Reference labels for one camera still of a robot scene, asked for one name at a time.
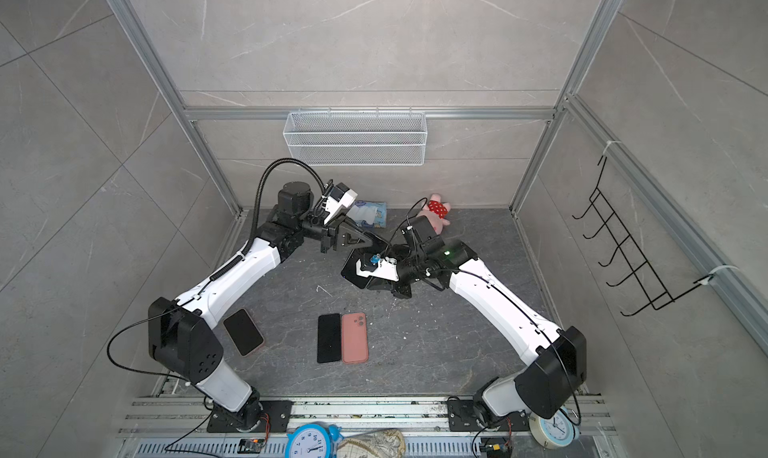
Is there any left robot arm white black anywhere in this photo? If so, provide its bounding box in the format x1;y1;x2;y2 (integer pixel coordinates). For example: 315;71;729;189
142;182;399;432

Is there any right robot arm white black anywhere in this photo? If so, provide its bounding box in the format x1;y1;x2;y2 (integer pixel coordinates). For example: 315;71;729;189
348;217;587;425

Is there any black phone centre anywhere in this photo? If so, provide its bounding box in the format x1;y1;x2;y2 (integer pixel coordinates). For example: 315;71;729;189
341;245;387;290

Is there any small phone pink case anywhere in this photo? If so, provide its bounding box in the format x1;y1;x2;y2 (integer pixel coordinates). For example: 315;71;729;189
223;309;265;356

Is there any blue tissue packet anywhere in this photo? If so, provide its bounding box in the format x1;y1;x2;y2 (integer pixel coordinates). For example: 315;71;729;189
347;200;387;229

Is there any pink pig plush toy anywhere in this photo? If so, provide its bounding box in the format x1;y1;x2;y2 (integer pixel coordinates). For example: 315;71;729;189
418;193;451;235

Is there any woven basket object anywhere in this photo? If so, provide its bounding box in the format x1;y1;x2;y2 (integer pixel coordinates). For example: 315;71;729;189
336;429;406;458

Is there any blue alarm clock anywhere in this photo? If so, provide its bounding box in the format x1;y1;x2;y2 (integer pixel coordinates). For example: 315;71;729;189
284;423;343;458

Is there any white alarm clock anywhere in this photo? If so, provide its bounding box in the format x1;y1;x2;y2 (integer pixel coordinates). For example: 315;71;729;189
528;407;580;450

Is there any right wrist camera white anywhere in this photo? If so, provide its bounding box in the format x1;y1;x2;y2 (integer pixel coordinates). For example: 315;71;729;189
355;253;398;281

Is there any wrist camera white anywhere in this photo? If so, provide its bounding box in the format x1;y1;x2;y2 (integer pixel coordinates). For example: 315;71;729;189
323;182;358;225
355;253;398;281

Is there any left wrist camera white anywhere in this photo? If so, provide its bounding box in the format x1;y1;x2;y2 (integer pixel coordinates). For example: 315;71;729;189
323;182;358;225

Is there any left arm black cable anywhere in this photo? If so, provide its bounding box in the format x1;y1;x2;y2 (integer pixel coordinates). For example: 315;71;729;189
242;157;328;256

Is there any white wire wall basket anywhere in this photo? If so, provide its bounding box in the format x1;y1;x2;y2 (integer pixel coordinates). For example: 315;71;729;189
283;110;428;166

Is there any black wire hook rack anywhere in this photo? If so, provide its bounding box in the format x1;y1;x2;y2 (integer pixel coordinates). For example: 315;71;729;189
571;156;736;318

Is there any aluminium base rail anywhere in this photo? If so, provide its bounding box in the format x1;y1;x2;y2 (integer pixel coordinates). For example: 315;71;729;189
111;395;628;457

